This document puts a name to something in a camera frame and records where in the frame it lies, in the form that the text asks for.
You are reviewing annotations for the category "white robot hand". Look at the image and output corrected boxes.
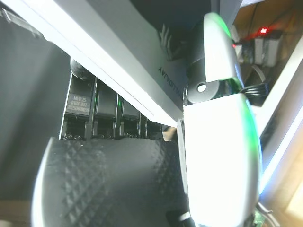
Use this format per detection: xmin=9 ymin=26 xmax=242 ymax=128
xmin=32 ymin=11 xmax=263 ymax=227

